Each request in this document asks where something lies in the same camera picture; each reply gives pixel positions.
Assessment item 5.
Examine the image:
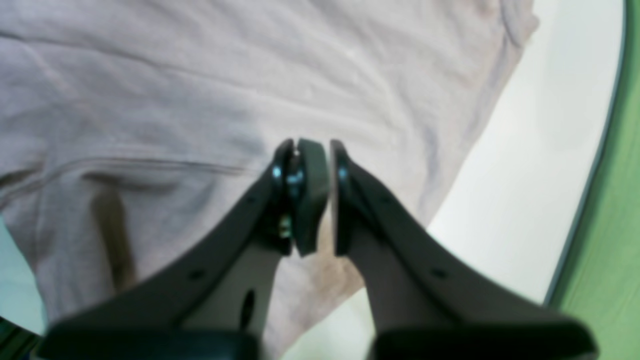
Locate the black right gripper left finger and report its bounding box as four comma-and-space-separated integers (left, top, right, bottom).
38, 139, 329, 360

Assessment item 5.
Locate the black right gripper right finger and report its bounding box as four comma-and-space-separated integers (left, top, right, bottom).
330, 140, 598, 360

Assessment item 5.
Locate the pink t-shirt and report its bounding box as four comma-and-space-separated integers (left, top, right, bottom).
0, 0, 538, 331

